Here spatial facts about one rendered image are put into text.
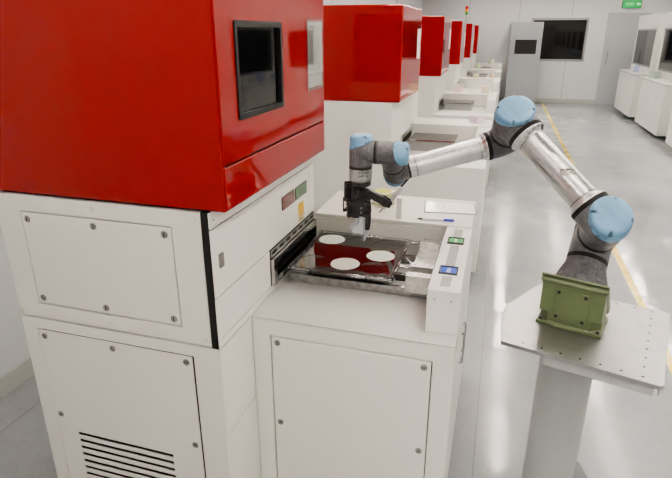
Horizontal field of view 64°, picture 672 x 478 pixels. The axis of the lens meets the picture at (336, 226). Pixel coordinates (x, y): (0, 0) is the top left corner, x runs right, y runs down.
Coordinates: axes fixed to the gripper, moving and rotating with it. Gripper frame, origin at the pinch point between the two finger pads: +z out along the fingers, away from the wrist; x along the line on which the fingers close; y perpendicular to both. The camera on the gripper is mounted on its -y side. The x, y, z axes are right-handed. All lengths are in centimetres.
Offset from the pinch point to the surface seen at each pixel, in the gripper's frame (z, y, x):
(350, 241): 9.2, 0.3, -19.7
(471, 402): 99, -61, -26
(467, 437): 99, -49, -5
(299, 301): 17.1, 24.8, 9.5
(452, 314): 10.2, -14.9, 40.1
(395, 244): 9.2, -15.5, -13.0
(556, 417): 47, -49, 47
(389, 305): 17.1, -3.2, 18.6
